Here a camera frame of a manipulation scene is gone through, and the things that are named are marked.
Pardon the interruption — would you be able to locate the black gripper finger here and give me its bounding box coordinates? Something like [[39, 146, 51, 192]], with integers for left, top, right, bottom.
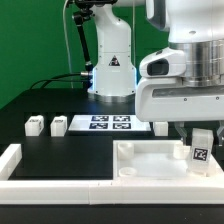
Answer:
[[174, 121, 191, 146], [216, 120, 224, 146]]

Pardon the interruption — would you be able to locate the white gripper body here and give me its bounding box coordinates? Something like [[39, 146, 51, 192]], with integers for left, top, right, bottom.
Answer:
[[135, 78, 224, 122]]

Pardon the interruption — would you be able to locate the white square table top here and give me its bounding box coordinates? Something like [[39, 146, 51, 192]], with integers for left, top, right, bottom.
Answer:
[[113, 140, 224, 180]]

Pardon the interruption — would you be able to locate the white U-shaped fence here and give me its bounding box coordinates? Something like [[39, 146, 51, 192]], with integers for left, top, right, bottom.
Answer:
[[0, 144, 224, 205]]

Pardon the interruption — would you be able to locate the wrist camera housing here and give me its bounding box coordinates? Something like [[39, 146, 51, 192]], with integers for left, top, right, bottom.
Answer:
[[139, 47, 186, 78]]

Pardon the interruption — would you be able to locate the white marker base plate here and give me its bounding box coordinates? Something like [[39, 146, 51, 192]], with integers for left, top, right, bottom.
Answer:
[[69, 115, 151, 132]]

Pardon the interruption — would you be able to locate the black cable bundle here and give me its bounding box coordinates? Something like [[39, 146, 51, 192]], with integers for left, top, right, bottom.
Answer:
[[29, 71, 94, 90]]

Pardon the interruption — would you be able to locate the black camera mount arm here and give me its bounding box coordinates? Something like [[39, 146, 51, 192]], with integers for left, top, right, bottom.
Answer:
[[71, 0, 118, 79]]

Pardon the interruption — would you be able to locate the white hanging cable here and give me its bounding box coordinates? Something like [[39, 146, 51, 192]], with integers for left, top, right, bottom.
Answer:
[[62, 0, 75, 90]]

